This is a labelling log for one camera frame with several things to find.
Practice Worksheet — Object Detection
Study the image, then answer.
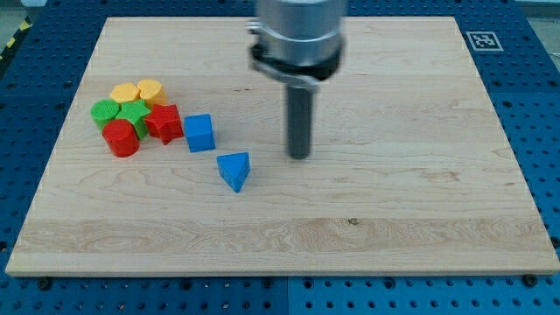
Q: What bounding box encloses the yellow heart block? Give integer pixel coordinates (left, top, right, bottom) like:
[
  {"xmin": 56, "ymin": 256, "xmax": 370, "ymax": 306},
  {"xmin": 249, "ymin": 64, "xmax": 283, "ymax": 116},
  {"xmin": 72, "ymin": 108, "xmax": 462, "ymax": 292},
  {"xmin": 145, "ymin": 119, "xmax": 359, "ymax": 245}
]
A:
[{"xmin": 137, "ymin": 79, "xmax": 169, "ymax": 109}]

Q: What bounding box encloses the light wooden board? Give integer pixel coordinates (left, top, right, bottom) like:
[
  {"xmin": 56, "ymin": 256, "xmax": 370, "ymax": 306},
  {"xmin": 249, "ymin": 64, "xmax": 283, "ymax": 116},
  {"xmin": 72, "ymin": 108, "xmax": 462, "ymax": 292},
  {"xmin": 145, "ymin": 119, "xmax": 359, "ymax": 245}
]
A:
[{"xmin": 6, "ymin": 17, "xmax": 559, "ymax": 277}]

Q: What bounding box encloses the black bolt front left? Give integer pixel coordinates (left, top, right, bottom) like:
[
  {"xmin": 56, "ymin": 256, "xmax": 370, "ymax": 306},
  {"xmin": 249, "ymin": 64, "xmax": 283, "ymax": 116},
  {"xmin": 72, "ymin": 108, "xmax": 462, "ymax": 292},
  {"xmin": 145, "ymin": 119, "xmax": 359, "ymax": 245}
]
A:
[{"xmin": 36, "ymin": 277, "xmax": 52, "ymax": 291}]

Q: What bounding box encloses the blue triangular prism block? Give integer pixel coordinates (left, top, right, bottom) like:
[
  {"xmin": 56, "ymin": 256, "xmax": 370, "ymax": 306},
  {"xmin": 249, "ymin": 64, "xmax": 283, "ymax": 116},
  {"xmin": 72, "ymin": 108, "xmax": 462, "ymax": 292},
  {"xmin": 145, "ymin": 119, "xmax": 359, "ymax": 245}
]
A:
[{"xmin": 216, "ymin": 152, "xmax": 250, "ymax": 193}]

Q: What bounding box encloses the green cylinder block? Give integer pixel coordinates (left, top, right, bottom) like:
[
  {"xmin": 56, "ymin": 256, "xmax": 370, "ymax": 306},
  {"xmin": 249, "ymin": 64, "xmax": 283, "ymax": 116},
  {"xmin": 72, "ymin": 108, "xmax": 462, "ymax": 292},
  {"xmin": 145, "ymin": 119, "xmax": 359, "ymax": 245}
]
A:
[{"xmin": 90, "ymin": 99, "xmax": 121, "ymax": 132}]

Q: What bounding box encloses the yellow hexagon block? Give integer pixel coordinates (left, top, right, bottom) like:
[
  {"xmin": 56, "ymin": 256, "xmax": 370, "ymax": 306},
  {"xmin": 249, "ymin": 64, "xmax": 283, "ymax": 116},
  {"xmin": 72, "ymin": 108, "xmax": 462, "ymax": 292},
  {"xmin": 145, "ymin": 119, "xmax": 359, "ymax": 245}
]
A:
[{"xmin": 109, "ymin": 82, "xmax": 140, "ymax": 103}]

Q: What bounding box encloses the black bolt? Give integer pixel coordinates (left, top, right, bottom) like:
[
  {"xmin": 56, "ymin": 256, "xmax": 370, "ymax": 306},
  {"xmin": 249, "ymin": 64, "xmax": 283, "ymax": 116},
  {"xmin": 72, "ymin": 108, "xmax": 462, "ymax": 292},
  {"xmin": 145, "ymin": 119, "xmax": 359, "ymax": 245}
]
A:
[
  {"xmin": 521, "ymin": 274, "xmax": 539, "ymax": 288},
  {"xmin": 36, "ymin": 277, "xmax": 52, "ymax": 291}
]

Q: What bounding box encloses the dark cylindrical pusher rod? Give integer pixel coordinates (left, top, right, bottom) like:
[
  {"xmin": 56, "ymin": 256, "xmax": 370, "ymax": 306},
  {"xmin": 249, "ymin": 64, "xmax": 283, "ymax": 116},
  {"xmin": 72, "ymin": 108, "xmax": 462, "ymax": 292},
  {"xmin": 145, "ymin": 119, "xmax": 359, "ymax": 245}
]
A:
[{"xmin": 286, "ymin": 86, "xmax": 313, "ymax": 159}]

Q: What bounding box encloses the green star block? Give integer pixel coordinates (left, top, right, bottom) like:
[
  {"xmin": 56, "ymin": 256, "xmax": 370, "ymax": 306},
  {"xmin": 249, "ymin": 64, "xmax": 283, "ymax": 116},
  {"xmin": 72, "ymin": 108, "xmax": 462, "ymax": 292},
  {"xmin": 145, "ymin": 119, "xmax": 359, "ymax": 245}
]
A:
[{"xmin": 115, "ymin": 99, "xmax": 151, "ymax": 140}]

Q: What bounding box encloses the black bolt front right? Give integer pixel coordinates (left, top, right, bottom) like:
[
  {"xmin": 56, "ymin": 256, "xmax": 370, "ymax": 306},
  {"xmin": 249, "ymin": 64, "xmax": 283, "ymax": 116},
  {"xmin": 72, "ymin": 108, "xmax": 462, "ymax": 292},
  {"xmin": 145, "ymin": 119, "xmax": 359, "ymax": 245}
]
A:
[{"xmin": 521, "ymin": 274, "xmax": 539, "ymax": 288}]

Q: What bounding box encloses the white fiducial marker tag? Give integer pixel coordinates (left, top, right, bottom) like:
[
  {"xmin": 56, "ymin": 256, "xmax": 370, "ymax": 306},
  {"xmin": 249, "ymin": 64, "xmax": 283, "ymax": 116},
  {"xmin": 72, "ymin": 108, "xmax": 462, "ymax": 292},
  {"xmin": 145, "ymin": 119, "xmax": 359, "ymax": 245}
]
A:
[{"xmin": 466, "ymin": 31, "xmax": 503, "ymax": 52}]

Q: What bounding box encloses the red cylinder block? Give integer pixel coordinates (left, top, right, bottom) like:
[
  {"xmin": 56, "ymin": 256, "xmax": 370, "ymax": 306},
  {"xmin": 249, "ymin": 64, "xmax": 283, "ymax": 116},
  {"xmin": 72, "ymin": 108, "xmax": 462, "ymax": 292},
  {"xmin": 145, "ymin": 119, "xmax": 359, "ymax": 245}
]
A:
[{"xmin": 102, "ymin": 119, "xmax": 140, "ymax": 158}]

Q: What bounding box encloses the blue cube block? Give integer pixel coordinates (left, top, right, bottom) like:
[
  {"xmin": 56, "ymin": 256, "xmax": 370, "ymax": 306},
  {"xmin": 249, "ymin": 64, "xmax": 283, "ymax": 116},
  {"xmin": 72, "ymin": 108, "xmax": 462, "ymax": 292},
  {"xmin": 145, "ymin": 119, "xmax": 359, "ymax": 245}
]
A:
[{"xmin": 185, "ymin": 114, "xmax": 215, "ymax": 152}]

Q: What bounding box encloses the red star block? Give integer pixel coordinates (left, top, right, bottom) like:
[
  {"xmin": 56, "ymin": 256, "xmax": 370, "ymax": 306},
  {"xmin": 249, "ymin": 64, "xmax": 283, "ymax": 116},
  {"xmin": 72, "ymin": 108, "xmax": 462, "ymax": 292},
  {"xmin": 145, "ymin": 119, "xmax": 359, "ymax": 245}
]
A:
[{"xmin": 143, "ymin": 104, "xmax": 184, "ymax": 145}]

